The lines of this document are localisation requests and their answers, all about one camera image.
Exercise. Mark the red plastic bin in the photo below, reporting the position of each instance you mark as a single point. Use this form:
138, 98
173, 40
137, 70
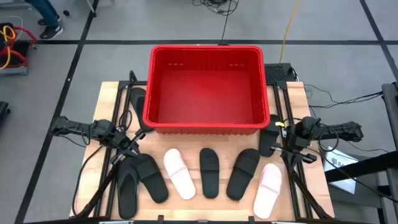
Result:
205, 93

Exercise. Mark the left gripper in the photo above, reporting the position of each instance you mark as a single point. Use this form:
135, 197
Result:
128, 147

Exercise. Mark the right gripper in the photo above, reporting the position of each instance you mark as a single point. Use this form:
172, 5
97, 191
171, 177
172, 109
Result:
293, 148

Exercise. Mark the person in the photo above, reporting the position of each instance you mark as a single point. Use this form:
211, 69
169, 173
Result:
46, 12

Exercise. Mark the black perforated electronics box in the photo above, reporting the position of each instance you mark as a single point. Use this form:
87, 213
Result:
278, 73

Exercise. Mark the black rubber slide sandal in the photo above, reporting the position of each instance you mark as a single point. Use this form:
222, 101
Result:
268, 137
241, 180
209, 177
154, 183

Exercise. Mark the white printed paper sheet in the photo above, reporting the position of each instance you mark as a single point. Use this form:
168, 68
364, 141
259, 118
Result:
342, 174

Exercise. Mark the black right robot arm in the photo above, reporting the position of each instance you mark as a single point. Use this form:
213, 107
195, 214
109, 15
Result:
342, 130

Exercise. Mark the white slide sandal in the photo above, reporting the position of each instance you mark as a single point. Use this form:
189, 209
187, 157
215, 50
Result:
267, 193
178, 174

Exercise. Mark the black equipment base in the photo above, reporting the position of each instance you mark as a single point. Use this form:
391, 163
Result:
3, 109

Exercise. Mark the grey upright panel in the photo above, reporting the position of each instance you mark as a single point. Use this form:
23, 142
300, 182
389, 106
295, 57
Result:
391, 118

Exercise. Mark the black table clamp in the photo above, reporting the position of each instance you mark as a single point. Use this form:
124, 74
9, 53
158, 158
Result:
251, 219
160, 218

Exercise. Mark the black flip-flop sandal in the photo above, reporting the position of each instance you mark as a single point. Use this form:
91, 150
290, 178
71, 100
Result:
138, 102
127, 193

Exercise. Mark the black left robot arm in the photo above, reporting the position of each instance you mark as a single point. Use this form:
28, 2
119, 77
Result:
99, 129

